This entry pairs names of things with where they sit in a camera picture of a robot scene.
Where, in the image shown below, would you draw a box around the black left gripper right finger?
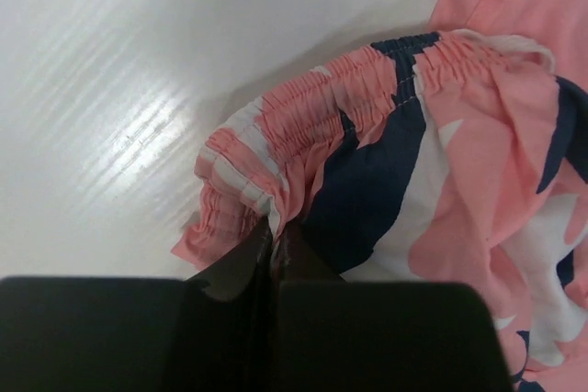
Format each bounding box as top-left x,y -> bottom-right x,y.
277,224 -> 513,391

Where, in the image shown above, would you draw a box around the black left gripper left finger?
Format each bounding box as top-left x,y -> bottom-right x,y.
1,221 -> 272,391

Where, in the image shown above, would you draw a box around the pink patterned shorts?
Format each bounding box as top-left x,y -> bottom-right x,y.
174,0 -> 587,391

